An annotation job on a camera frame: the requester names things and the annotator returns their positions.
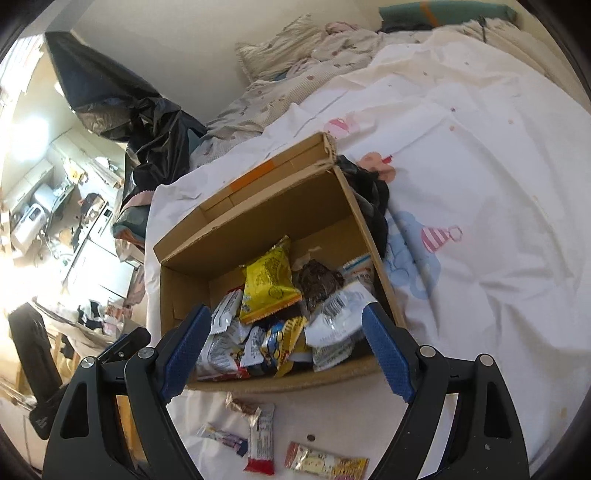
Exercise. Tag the cardboard box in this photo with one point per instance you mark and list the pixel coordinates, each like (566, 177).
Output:
(277, 207)

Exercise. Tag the white and red snack bar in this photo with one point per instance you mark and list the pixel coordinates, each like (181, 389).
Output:
(261, 438)

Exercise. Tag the striped pillow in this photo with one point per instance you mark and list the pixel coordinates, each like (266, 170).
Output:
(277, 46)

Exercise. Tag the beige ribbed blanket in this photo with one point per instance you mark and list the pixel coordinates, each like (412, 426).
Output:
(512, 44)

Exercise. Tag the white and green snack packet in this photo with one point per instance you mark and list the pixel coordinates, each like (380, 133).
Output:
(330, 357)

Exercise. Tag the gold candy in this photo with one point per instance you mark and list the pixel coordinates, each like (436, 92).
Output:
(241, 405)

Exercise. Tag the pink and yellow snack packet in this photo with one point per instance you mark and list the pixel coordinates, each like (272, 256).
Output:
(325, 460)

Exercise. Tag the black chair back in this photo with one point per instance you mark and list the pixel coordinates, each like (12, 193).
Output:
(32, 346)

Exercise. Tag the teal cushion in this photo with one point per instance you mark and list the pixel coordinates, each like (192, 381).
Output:
(443, 14)

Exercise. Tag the blue and white snack bag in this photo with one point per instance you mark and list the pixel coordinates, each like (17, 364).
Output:
(337, 323)

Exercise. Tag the white kitchen appliance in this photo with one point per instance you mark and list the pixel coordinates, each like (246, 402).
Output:
(30, 224)

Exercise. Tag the black plastic bag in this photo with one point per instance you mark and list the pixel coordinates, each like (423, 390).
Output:
(166, 134)

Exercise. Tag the pile of small snack packets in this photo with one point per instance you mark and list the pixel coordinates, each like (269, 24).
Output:
(231, 337)

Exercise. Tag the dark cloth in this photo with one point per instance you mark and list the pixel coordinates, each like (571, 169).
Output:
(369, 203)

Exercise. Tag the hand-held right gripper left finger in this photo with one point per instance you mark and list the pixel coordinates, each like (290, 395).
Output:
(184, 350)

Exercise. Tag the dark brown snack packet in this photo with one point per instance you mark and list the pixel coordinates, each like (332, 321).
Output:
(318, 284)

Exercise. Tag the white printed duvet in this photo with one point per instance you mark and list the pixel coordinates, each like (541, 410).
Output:
(485, 207)

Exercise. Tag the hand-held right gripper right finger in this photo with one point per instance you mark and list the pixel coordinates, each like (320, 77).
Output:
(385, 350)

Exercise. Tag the small purple and white packet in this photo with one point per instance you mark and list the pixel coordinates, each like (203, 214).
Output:
(221, 438)

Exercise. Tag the grey floral quilt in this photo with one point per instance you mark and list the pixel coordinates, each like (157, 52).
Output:
(286, 97)

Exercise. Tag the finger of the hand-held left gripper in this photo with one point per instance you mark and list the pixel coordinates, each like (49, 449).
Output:
(127, 340)

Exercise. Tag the patterned cloth bundle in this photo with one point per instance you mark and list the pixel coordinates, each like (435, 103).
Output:
(131, 221)

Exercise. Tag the white cabinet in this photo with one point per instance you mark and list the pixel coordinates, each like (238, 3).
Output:
(101, 263)

